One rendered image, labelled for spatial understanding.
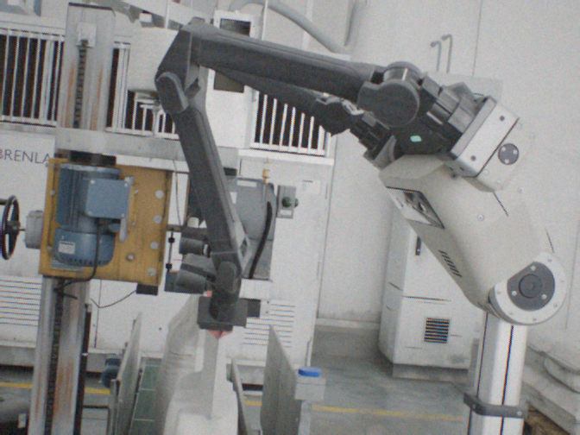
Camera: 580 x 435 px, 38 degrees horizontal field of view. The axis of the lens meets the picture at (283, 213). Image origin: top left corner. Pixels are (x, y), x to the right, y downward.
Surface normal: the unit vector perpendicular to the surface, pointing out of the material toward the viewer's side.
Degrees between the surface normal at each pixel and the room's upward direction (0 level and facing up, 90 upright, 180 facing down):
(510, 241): 115
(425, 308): 90
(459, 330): 90
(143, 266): 90
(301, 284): 90
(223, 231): 107
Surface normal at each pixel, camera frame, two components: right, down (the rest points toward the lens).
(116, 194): 0.51, 0.10
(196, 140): -0.18, 0.50
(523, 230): 0.39, 0.51
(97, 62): 0.11, 0.07
